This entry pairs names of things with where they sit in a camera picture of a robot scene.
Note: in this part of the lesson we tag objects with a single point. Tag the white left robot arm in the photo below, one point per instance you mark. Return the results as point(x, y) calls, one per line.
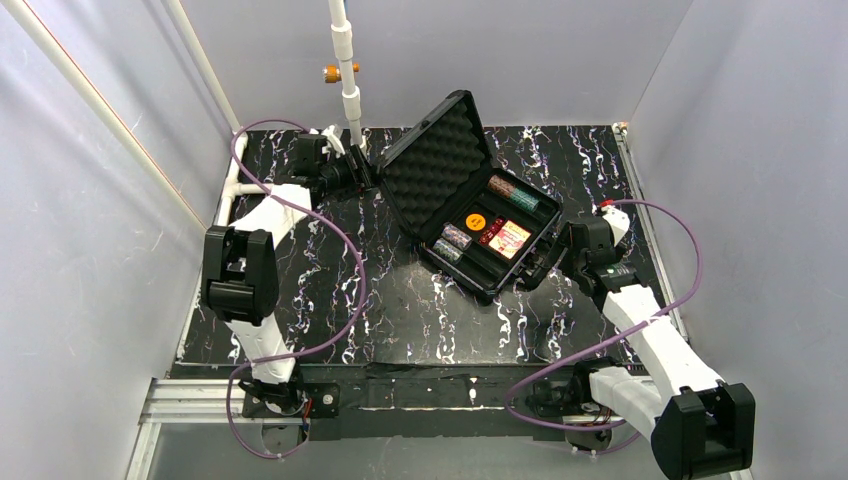
point(239, 279)

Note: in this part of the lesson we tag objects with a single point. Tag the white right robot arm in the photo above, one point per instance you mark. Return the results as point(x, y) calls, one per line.
point(698, 425)

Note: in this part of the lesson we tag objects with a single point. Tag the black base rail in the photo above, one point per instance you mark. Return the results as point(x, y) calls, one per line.
point(414, 401)

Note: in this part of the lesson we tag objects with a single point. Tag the red dice in case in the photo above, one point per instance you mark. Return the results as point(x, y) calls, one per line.
point(491, 231)

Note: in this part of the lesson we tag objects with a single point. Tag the orange clamp on pipe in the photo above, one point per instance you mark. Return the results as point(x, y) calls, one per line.
point(333, 74)

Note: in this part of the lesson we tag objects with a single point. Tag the red playing card box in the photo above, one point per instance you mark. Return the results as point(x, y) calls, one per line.
point(509, 239)

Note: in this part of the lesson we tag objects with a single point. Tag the black foam-lined poker case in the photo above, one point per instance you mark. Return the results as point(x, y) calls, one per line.
point(437, 173)

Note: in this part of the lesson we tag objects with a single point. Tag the white PVC pipe frame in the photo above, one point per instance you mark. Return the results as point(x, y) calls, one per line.
point(342, 37)

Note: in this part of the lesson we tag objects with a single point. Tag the brown teal chip stack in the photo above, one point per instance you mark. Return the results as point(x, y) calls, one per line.
point(513, 193)

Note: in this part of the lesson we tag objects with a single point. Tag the green blue poker chip stack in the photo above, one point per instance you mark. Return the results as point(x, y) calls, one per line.
point(447, 251)

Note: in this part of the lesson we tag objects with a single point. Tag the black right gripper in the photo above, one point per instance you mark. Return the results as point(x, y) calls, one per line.
point(563, 244)

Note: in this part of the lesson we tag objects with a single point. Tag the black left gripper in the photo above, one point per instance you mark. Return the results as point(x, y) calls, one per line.
point(357, 171)

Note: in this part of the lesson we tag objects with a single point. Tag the orange dealer button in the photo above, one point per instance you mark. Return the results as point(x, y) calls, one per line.
point(475, 221)

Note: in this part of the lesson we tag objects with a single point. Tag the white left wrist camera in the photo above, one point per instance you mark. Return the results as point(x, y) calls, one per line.
point(333, 136)

